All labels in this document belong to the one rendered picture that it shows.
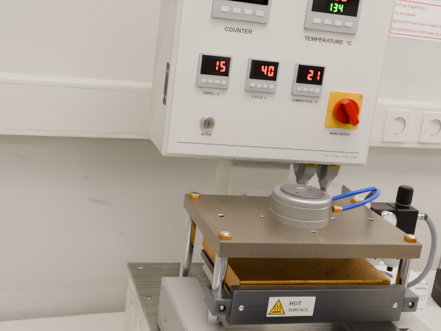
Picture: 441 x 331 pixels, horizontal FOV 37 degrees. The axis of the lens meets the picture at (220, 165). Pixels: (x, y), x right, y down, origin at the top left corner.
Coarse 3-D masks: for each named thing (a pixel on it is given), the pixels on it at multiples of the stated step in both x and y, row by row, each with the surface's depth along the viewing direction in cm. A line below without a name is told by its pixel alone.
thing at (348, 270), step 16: (208, 256) 92; (240, 272) 81; (256, 272) 81; (272, 272) 82; (288, 272) 82; (304, 272) 83; (320, 272) 84; (336, 272) 84; (352, 272) 85; (368, 272) 86
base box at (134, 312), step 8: (128, 288) 111; (128, 296) 111; (136, 296) 104; (128, 304) 111; (136, 304) 103; (128, 312) 110; (136, 312) 103; (128, 320) 110; (136, 320) 103; (144, 320) 97; (128, 328) 109; (136, 328) 102; (144, 328) 97
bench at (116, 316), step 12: (120, 312) 132; (0, 324) 121; (12, 324) 122; (24, 324) 122; (36, 324) 123; (48, 324) 123; (60, 324) 124; (72, 324) 125; (84, 324) 125; (96, 324) 126; (108, 324) 126; (120, 324) 127
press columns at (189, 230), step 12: (192, 228) 91; (192, 240) 92; (192, 252) 93; (180, 264) 93; (216, 264) 77; (408, 264) 85; (180, 276) 93; (216, 276) 78; (396, 276) 86; (408, 276) 85; (216, 288) 78; (216, 324) 79
